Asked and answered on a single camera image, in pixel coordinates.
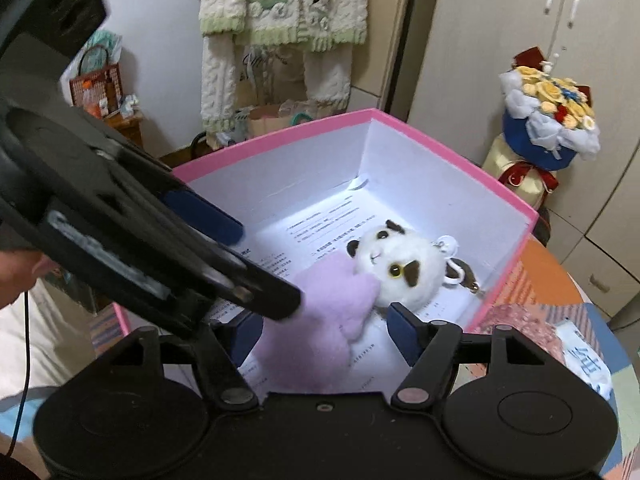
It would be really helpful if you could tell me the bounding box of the brown paper bag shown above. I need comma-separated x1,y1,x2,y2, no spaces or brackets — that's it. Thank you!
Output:
246,100,323,138

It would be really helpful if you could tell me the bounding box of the black cable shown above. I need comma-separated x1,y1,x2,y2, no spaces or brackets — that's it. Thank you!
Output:
6,290,32,458

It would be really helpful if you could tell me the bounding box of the person's left hand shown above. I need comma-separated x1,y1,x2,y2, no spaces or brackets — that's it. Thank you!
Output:
0,249,49,312

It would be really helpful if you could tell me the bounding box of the white wardrobe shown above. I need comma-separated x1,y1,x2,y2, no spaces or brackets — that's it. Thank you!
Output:
409,0,640,332

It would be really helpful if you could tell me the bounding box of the white blanket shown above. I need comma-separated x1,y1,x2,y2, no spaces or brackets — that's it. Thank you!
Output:
0,285,98,413

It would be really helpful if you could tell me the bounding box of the blue wrapped flower bouquet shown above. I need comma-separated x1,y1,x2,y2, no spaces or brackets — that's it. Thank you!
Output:
481,46,602,211

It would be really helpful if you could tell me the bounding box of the brown woven basket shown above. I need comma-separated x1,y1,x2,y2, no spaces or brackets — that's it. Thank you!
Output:
69,45,124,113

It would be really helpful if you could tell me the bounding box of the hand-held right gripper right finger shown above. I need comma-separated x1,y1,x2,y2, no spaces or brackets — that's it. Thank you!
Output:
387,302,548,408

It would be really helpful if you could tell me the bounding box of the white green-trimmed knit cardigan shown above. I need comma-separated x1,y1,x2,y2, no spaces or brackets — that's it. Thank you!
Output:
199,0,369,54

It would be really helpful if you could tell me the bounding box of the white plush keychain toy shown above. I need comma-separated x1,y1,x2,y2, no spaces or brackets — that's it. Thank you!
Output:
345,219,485,317

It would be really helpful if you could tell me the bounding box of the pink cardboard box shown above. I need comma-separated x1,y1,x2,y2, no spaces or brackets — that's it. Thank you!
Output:
114,108,540,393

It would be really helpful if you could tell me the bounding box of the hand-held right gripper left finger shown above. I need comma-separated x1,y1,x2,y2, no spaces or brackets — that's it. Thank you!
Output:
112,310,264,408

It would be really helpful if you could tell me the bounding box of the white blue tissue packet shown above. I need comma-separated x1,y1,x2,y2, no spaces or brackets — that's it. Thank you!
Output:
554,319,617,402

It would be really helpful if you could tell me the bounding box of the printed paper sheet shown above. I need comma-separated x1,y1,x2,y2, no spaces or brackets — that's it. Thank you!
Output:
207,190,487,393

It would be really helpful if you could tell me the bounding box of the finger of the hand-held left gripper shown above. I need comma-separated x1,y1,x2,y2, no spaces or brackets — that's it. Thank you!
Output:
162,179,245,247
200,237,303,321

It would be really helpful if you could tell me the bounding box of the purple plush toy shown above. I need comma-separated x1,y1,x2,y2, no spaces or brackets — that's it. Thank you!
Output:
247,252,383,393

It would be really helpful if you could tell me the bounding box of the teal white plastic packet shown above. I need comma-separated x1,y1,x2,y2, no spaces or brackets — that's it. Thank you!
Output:
76,29,124,70

